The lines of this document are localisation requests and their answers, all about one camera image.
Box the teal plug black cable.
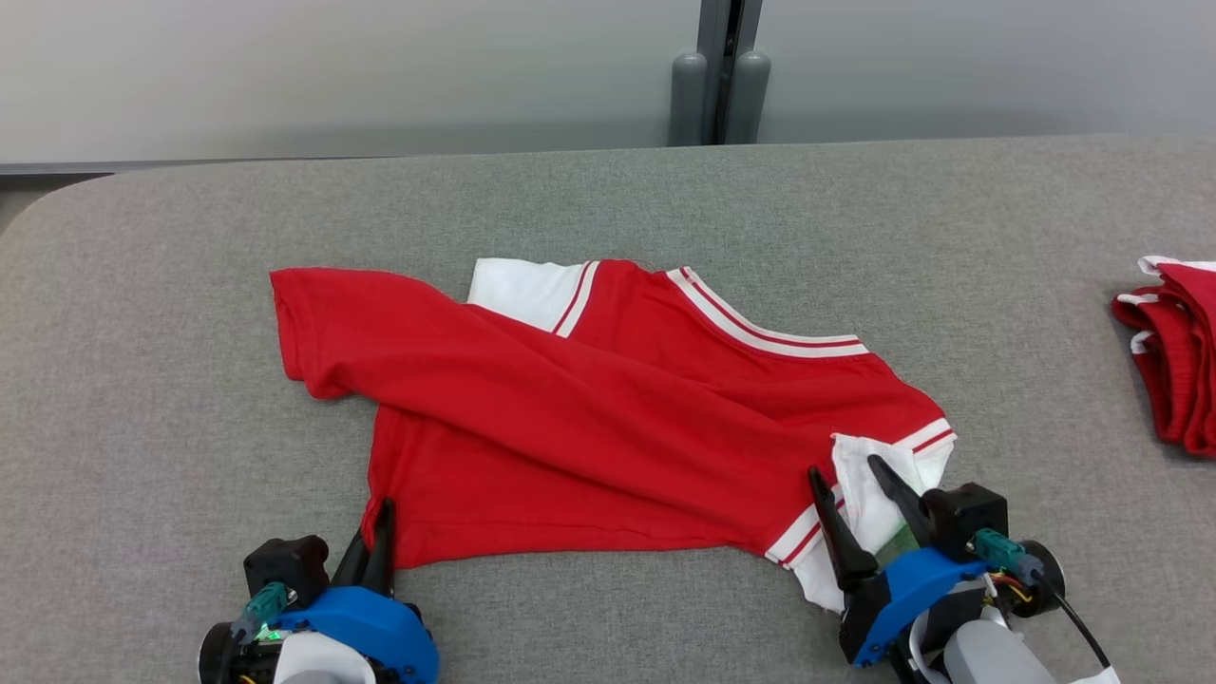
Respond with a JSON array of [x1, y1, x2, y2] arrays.
[[233, 581, 291, 647], [974, 529, 1112, 671]]

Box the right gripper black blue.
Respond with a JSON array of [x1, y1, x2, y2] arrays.
[[807, 454, 1010, 668]]

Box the red white basketball shorts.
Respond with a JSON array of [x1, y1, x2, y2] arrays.
[[1111, 255, 1216, 459]]

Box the red white jersey shirt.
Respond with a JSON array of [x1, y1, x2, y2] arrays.
[[270, 257, 959, 614]]

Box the grey fabric padded bench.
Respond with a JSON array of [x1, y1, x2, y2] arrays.
[[0, 133, 1216, 684]]

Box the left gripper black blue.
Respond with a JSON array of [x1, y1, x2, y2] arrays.
[[244, 498, 440, 684]]

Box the grey partition post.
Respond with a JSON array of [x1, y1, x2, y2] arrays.
[[669, 0, 772, 146]]

